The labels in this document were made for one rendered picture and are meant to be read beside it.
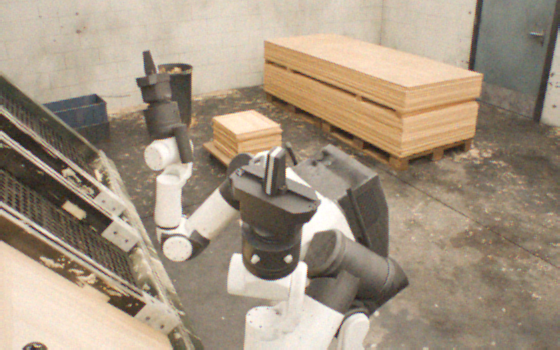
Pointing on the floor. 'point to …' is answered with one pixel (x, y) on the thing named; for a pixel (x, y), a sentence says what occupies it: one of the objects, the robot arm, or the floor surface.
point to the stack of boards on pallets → (373, 95)
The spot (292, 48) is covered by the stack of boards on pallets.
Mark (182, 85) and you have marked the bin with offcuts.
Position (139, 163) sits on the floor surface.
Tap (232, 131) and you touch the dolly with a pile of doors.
